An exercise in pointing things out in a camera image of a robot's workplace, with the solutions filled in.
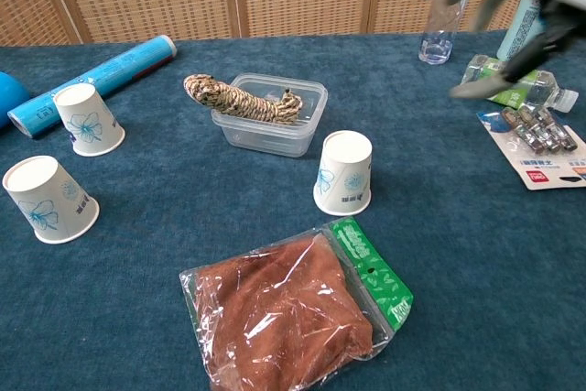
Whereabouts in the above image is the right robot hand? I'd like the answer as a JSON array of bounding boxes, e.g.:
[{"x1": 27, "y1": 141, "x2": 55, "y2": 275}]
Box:
[{"x1": 410, "y1": 0, "x2": 579, "y2": 100}]

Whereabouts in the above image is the white flower print paper cup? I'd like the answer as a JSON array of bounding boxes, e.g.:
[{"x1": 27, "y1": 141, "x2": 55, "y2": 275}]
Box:
[
  {"x1": 2, "y1": 155, "x2": 101, "y2": 245},
  {"x1": 312, "y1": 129, "x2": 374, "y2": 217},
  {"x1": 52, "y1": 83, "x2": 126, "y2": 157}
]

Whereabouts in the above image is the white milky drink bottle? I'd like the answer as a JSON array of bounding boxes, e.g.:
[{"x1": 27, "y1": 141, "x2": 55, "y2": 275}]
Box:
[{"x1": 496, "y1": 0, "x2": 548, "y2": 62}]

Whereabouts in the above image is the clear bottle with green label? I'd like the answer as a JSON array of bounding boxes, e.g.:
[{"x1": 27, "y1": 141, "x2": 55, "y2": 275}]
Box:
[{"x1": 459, "y1": 53, "x2": 581, "y2": 114}]

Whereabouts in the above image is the clear empty water bottle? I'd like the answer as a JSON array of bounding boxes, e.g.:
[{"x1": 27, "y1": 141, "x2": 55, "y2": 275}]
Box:
[{"x1": 418, "y1": 0, "x2": 471, "y2": 66}]

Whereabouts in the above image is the battery blister pack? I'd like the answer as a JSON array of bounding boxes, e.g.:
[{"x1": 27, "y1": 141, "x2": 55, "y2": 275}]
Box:
[{"x1": 475, "y1": 105, "x2": 586, "y2": 191}]

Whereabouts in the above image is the clear plastic food container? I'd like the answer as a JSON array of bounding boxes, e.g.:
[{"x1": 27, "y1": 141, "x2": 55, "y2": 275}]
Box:
[{"x1": 211, "y1": 71, "x2": 330, "y2": 158}]

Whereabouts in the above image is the brown towel in plastic bag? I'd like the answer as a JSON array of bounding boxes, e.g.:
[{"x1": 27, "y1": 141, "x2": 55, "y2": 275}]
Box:
[{"x1": 179, "y1": 215, "x2": 415, "y2": 391}]

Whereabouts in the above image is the teal tablecloth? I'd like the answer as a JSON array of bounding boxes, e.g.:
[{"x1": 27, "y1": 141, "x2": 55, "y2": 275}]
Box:
[{"x1": 0, "y1": 27, "x2": 586, "y2": 391}]

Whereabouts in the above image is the blue ball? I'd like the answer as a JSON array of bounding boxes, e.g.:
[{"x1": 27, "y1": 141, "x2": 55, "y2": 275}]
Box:
[{"x1": 0, "y1": 71, "x2": 31, "y2": 130}]

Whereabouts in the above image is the beige braided rope bundle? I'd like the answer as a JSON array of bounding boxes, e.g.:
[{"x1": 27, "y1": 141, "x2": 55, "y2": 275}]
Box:
[{"x1": 183, "y1": 72, "x2": 304, "y2": 125}]

